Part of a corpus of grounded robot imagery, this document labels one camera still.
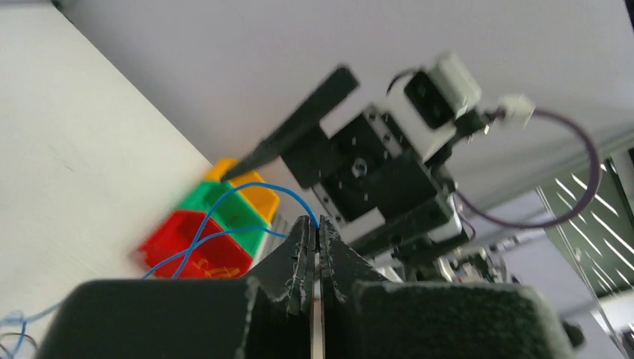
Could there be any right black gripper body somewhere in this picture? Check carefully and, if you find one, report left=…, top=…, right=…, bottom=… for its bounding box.
left=280, top=106, right=464, bottom=248

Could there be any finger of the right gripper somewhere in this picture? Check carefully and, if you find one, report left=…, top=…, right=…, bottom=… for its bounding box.
left=221, top=65, right=359, bottom=181

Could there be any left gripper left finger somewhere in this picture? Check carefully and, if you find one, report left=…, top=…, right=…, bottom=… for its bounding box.
left=247, top=215, right=317, bottom=316

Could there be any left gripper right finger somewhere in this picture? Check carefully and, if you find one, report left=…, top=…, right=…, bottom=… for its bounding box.
left=319, top=215, right=390, bottom=304

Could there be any orange thin cable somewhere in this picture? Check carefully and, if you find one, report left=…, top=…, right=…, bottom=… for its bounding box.
left=193, top=257, right=241, bottom=280

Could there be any blue thin cable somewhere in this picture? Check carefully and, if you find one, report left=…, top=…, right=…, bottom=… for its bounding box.
left=0, top=182, right=321, bottom=359

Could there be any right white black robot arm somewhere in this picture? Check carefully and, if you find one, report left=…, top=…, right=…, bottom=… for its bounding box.
left=222, top=64, right=505, bottom=282

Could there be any yellow plastic bin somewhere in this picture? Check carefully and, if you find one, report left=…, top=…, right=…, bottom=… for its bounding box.
left=204, top=158, right=280, bottom=224

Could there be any green plastic bin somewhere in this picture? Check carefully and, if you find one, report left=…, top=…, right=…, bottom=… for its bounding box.
left=178, top=181, right=269, bottom=257

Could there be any red plastic bin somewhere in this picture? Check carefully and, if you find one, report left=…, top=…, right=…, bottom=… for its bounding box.
left=138, top=210, right=253, bottom=278

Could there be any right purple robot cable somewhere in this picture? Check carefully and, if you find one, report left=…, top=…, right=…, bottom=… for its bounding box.
left=453, top=93, right=604, bottom=231

